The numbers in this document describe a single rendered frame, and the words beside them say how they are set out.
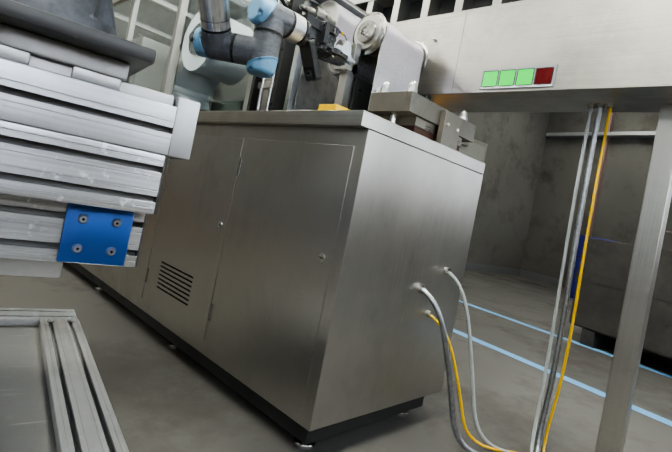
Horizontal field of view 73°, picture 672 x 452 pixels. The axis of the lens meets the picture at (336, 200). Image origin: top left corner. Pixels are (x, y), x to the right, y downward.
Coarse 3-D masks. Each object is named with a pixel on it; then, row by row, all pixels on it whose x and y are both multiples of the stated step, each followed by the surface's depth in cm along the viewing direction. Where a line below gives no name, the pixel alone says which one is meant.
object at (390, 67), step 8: (384, 48) 152; (384, 56) 152; (392, 56) 155; (384, 64) 153; (392, 64) 156; (400, 64) 159; (408, 64) 162; (376, 72) 151; (384, 72) 153; (392, 72) 156; (400, 72) 159; (408, 72) 163; (416, 72) 166; (376, 80) 151; (384, 80) 154; (392, 80) 157; (400, 80) 160; (408, 80) 163; (416, 80) 167; (376, 88) 152; (392, 88) 158; (400, 88) 161
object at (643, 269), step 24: (648, 192) 135; (648, 216) 134; (648, 240) 133; (648, 264) 132; (648, 288) 131; (624, 312) 135; (648, 312) 134; (624, 336) 134; (624, 360) 133; (624, 384) 132; (624, 408) 131; (600, 432) 134; (624, 432) 132
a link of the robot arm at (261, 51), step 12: (240, 36) 117; (252, 36) 117; (264, 36) 115; (276, 36) 117; (240, 48) 116; (252, 48) 116; (264, 48) 115; (276, 48) 117; (240, 60) 118; (252, 60) 116; (264, 60) 116; (276, 60) 118; (252, 72) 118; (264, 72) 117
